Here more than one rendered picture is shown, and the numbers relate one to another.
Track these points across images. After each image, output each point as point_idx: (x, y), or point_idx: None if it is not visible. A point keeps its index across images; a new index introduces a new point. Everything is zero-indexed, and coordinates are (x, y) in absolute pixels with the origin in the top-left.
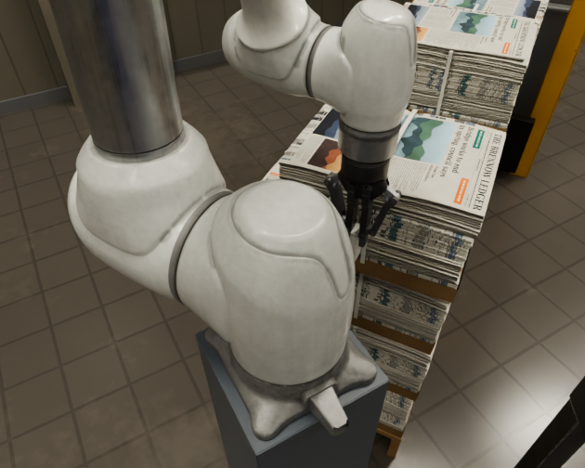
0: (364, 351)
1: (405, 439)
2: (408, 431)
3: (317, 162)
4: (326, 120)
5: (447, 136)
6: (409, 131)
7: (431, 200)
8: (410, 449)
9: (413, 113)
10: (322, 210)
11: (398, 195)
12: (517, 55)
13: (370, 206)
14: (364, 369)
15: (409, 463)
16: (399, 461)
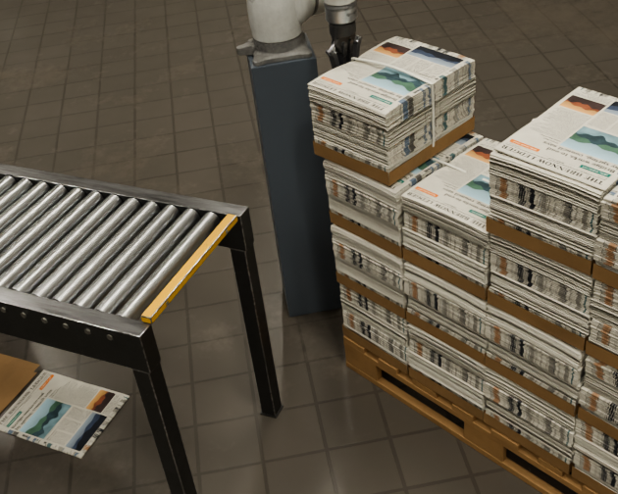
0: (268, 65)
1: (359, 377)
2: (365, 382)
3: (386, 44)
4: (435, 51)
5: (390, 88)
6: (405, 77)
7: (330, 71)
8: (348, 378)
9: (425, 80)
10: None
11: (329, 51)
12: (503, 146)
13: (338, 56)
14: (256, 58)
15: (337, 374)
16: (341, 369)
